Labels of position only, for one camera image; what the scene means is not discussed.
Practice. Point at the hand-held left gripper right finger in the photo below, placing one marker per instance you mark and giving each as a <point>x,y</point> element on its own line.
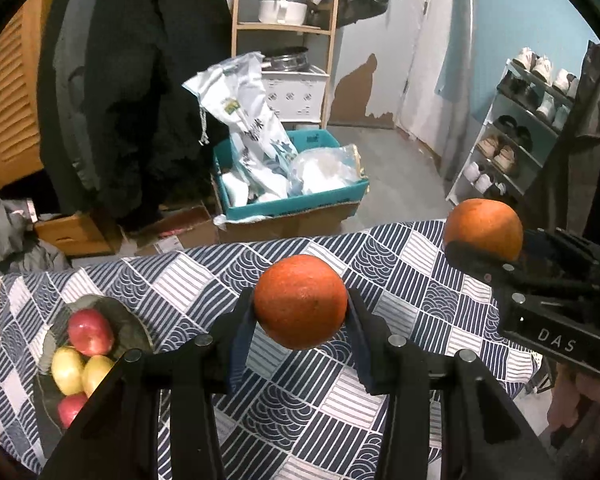
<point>362,355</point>

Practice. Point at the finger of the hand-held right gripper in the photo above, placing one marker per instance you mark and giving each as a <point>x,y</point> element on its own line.
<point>480,265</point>
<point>555,250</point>

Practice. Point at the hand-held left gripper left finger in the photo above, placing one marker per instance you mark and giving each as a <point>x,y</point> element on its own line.
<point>241,345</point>

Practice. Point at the medium orange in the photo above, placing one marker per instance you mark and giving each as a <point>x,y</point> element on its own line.
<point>482,227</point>

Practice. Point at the large orange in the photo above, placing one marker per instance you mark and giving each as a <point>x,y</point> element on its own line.
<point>300,300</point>

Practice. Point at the yellow pear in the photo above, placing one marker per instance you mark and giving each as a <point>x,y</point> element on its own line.
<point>97,375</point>
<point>67,370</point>

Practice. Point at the red apple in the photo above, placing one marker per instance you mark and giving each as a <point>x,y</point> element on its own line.
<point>71,410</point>
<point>90,332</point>

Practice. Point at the person's right hand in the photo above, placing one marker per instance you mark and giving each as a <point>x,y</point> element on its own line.
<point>575,400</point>

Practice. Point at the blue checkered tablecloth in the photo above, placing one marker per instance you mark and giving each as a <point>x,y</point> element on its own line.
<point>190,285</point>

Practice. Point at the shoe rack with shoes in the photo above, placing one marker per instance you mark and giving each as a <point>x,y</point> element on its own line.
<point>505,157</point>

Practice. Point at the dark hanging cloth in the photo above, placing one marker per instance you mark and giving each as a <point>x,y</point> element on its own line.
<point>587,135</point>

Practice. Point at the flat cardboard box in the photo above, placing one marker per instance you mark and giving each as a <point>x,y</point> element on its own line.
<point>180,230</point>

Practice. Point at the teal plastic crate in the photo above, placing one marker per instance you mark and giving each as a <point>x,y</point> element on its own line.
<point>290,207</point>

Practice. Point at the white shoe rack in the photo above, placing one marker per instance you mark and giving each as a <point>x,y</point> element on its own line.
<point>490,110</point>

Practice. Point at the grey metal pipe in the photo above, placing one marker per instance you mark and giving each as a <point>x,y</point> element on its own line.
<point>460,85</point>

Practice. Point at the clear plastic bag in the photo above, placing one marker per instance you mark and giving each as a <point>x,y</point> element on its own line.
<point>325,170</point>

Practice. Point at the wooden drawer box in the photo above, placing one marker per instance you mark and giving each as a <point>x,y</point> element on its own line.
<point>70,235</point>

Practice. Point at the white rice bag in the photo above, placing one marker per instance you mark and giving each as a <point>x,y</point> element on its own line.
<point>240,120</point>

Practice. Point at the pale blue door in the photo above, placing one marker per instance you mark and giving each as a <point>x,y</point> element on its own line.
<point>380,35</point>

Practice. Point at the white patterned storage box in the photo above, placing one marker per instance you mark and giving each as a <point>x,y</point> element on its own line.
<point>295,95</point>

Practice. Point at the pile of grey clothes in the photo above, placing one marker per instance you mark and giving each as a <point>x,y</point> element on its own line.
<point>10,240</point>

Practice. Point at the black coat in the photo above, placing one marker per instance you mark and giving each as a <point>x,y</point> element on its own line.
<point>155,85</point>

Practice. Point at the steel steamer pot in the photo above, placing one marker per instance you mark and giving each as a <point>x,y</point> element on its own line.
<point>287,60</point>

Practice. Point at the grey jacket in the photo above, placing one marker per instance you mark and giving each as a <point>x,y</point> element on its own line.
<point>72,75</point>

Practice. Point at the white pot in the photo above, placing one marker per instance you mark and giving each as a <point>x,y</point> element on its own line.
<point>282,11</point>

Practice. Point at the wooden louvred wardrobe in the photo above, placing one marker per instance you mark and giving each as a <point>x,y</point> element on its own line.
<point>10,110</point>

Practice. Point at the wooden shelf rack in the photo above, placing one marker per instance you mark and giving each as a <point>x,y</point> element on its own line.
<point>237,10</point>

